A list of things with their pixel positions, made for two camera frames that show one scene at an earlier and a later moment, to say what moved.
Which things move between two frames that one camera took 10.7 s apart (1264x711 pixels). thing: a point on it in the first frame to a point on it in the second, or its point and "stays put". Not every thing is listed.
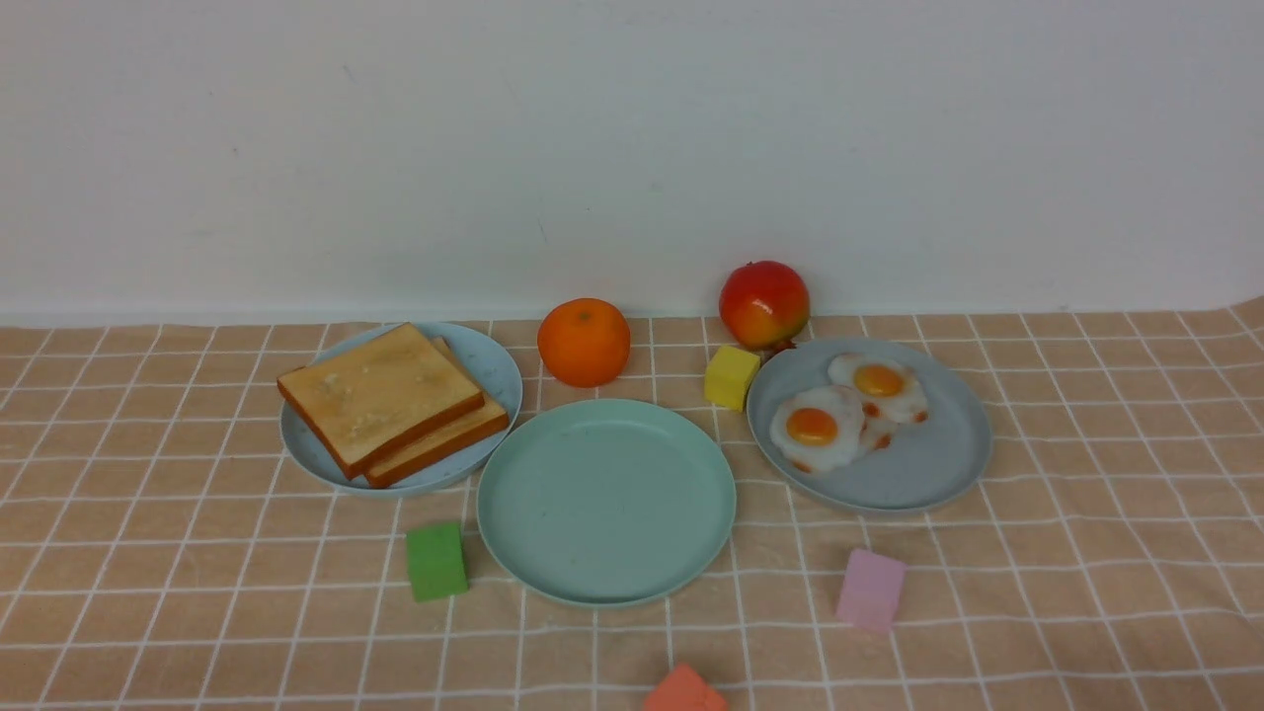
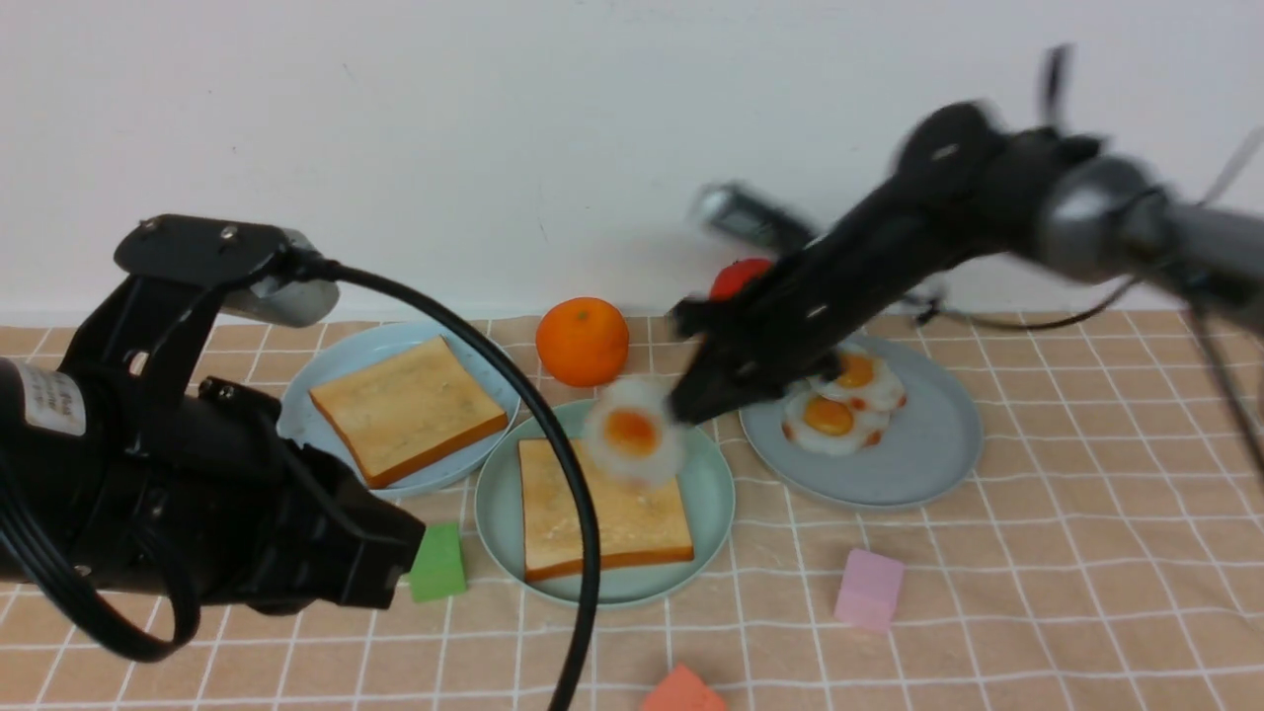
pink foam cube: (872, 590) stays put
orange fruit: (585, 343) stays put
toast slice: (369, 400) to (636, 522)
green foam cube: (436, 562) stays put
